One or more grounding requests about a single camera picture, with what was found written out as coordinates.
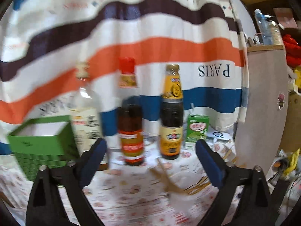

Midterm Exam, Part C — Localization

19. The red-capped sesame oil bottle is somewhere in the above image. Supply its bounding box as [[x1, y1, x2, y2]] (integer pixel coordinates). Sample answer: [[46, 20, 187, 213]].
[[117, 57, 145, 166]]

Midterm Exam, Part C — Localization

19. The green checkered box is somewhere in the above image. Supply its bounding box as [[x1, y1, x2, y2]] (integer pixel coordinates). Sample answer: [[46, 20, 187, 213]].
[[7, 115, 81, 187]]

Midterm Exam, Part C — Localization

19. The pile of bamboo chopsticks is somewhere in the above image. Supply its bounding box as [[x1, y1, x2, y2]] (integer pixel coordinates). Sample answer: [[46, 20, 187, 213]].
[[150, 146, 236, 196]]

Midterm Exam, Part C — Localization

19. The green milk carton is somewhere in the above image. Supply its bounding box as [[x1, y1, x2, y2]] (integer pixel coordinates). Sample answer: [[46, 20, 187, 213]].
[[184, 114, 210, 149]]

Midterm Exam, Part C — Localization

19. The white flat device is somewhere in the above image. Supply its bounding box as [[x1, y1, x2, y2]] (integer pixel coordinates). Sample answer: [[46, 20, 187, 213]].
[[206, 130, 231, 144]]

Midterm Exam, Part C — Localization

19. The pink patchwork print cloth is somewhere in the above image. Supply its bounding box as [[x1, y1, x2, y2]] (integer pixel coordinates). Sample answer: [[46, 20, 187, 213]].
[[0, 162, 238, 226]]

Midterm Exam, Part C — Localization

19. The yellow crumpled item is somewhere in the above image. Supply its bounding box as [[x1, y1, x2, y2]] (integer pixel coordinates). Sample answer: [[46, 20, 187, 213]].
[[282, 149, 301, 177]]

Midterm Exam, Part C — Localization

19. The red fabric item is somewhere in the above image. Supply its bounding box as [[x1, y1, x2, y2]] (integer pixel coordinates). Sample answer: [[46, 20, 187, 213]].
[[282, 34, 301, 68]]

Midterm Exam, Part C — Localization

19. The small cartoon sticker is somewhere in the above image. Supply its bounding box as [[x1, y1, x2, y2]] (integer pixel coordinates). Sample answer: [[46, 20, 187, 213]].
[[277, 93, 286, 110]]

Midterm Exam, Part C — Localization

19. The glass jar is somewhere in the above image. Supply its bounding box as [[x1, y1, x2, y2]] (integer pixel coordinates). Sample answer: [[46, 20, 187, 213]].
[[268, 21, 283, 46]]

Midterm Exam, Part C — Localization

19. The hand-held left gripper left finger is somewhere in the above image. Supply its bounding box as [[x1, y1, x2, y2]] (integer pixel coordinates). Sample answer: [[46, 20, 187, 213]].
[[26, 138, 108, 226]]

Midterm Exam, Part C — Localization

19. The clear cooking wine bottle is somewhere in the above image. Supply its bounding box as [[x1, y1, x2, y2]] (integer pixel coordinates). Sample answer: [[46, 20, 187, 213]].
[[70, 62, 110, 170]]

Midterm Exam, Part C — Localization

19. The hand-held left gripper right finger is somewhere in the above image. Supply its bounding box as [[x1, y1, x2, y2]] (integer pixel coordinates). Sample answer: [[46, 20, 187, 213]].
[[195, 139, 279, 226]]

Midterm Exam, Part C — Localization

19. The yellow-label oyster sauce bottle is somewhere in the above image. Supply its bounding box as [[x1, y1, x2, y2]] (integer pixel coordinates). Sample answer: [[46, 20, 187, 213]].
[[159, 64, 184, 160]]

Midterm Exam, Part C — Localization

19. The clear plastic water bottle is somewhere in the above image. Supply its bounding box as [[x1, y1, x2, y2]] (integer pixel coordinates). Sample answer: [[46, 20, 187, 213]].
[[254, 9, 273, 46]]

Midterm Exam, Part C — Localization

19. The striped backdrop cloth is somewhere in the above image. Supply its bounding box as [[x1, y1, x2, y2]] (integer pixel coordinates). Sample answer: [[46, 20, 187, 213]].
[[0, 0, 250, 151]]

